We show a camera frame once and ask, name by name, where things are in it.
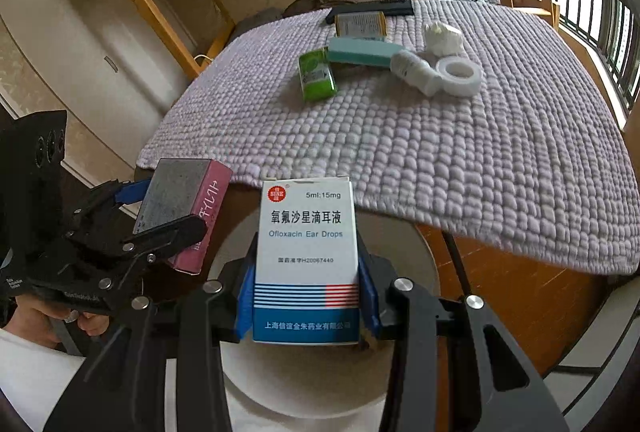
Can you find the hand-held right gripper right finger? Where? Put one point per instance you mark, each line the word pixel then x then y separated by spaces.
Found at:
pixel 370 302

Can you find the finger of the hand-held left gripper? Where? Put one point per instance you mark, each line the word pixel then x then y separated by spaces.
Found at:
pixel 131 190
pixel 172 232

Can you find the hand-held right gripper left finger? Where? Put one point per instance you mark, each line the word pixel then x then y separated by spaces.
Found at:
pixel 245 307

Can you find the pink box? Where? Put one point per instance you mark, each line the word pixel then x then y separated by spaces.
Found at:
pixel 210 202

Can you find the white medicine box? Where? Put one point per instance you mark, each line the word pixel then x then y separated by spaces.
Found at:
pixel 305 262

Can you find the white round bin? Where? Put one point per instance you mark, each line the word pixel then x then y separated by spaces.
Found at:
pixel 300 377

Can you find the teal box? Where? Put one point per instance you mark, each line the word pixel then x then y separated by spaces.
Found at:
pixel 362 52

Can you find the person's left hand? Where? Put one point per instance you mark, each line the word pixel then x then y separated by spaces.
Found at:
pixel 35 322

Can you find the black table leg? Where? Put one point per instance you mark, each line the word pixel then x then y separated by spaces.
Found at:
pixel 457 262

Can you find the white wardrobe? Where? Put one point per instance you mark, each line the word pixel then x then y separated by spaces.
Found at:
pixel 65 61

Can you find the lavender knitted mat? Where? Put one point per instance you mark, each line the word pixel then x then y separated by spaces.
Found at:
pixel 400 151

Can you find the person's white clothing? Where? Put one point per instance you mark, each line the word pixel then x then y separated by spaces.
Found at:
pixel 30 377

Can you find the green box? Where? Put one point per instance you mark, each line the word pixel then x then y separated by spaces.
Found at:
pixel 316 75

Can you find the white plastic bottle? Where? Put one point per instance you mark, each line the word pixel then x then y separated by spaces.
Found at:
pixel 412 71

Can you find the white tape roll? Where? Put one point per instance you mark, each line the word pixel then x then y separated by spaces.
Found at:
pixel 462 81

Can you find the crumpled white tissue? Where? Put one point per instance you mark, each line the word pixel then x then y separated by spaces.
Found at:
pixel 442 39

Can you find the white and yellow box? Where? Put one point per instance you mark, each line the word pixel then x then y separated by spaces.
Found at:
pixel 360 24

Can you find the black flat bar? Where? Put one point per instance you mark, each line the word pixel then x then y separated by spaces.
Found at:
pixel 395 6

